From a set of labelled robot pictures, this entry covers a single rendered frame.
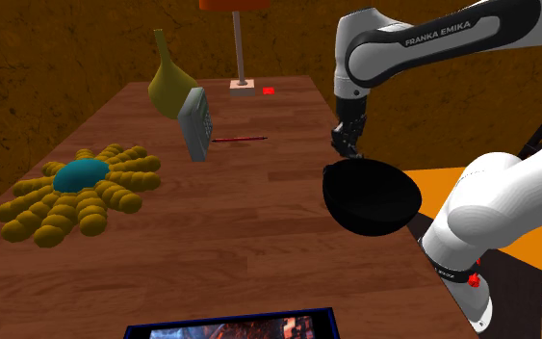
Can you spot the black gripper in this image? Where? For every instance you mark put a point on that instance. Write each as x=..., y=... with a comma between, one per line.
x=351, y=117

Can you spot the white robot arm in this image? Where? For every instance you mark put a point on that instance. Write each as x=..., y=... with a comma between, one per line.
x=481, y=206

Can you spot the black bowl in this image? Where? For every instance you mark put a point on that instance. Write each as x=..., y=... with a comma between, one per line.
x=369, y=197

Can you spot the small red block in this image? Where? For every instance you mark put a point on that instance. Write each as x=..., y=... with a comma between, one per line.
x=268, y=90

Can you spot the orange shade table lamp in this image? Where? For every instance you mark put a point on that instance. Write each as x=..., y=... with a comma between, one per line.
x=242, y=88

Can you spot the red pencil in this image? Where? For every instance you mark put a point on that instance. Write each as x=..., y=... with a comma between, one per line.
x=240, y=139

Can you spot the grey calculator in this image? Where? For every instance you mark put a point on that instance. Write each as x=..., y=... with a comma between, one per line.
x=195, y=127

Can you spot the brown wooden table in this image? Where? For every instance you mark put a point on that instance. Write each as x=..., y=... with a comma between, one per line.
x=233, y=234

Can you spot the yellow long-necked vase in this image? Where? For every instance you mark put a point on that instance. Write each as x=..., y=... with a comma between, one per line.
x=167, y=89

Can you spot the dark robot stand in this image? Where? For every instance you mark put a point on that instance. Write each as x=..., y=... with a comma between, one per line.
x=510, y=291

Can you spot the blue-framed tablet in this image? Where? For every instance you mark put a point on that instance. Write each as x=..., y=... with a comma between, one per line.
x=233, y=326

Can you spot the yellow teal flower-shaped toy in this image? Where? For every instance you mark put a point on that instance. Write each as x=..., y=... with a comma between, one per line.
x=80, y=174

